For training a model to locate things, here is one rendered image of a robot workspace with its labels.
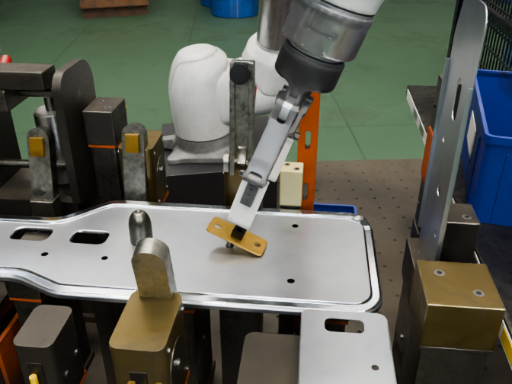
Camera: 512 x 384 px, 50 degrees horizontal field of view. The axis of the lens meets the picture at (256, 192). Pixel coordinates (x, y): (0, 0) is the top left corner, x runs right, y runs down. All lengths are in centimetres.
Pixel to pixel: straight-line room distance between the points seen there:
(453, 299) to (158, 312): 31
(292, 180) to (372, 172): 84
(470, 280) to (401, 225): 77
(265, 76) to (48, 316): 86
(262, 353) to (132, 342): 15
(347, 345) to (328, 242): 20
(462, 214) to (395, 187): 86
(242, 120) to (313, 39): 28
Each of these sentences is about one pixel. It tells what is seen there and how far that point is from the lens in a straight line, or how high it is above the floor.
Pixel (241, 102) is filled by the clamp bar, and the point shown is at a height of 115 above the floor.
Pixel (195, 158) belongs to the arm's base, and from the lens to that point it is 144.
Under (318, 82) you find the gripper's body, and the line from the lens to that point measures 62.
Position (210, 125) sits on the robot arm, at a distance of 140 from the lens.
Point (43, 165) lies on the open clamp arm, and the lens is 95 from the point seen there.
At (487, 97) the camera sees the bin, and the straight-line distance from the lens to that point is 107.
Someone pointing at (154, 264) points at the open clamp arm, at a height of 110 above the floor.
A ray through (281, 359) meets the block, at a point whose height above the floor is 98.
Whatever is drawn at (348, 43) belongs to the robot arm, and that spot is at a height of 130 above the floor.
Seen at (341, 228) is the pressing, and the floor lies 100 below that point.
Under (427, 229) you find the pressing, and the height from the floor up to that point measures 104.
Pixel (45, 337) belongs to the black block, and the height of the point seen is 99.
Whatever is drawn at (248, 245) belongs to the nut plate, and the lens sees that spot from 76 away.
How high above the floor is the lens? 144
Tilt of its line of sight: 29 degrees down
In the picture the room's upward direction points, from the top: straight up
